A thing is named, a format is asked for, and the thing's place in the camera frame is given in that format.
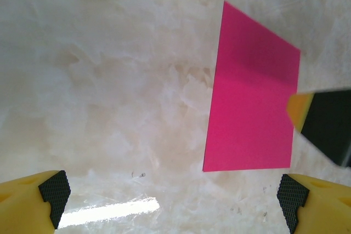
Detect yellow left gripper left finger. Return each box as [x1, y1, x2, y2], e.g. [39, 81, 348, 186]
[0, 170, 71, 234]

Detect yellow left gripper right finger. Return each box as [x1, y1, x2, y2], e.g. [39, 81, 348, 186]
[277, 173, 351, 234]

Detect pink paper sheet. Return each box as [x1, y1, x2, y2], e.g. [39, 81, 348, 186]
[202, 0, 302, 173]

